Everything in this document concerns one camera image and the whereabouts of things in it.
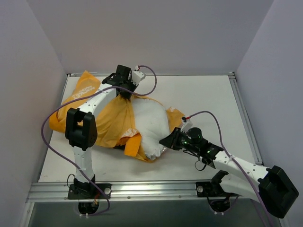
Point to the yellow Mickey Mouse pillowcase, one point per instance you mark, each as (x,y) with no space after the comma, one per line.
(116,122)

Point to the aluminium front frame rail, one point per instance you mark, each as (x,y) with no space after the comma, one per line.
(140,190)

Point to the aluminium back frame rail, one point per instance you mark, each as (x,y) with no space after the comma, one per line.
(189,73)

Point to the white pillow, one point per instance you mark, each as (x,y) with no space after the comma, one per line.
(152,123)

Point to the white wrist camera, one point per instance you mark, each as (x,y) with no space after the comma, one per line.
(186,124)
(137,76)

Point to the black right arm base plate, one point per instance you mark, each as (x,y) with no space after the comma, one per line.
(211,189)

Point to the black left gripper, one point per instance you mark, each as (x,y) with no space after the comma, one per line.
(125,88)

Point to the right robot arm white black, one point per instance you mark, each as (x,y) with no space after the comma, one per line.
(270,186)

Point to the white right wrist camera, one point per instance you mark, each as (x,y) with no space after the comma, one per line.
(186,124)

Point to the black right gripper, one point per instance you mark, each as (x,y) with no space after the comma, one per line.
(176,138)

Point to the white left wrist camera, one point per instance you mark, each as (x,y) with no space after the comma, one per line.
(137,76)

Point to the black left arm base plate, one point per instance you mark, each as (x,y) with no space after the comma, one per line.
(82,191)

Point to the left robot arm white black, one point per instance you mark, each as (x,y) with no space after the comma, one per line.
(81,129)

